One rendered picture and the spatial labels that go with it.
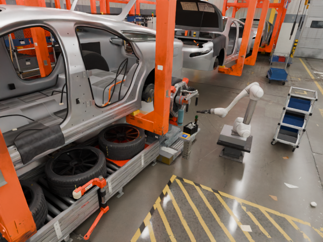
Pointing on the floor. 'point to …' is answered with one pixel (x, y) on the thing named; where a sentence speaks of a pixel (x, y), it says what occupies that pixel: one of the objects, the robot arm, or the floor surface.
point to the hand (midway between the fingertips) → (198, 111)
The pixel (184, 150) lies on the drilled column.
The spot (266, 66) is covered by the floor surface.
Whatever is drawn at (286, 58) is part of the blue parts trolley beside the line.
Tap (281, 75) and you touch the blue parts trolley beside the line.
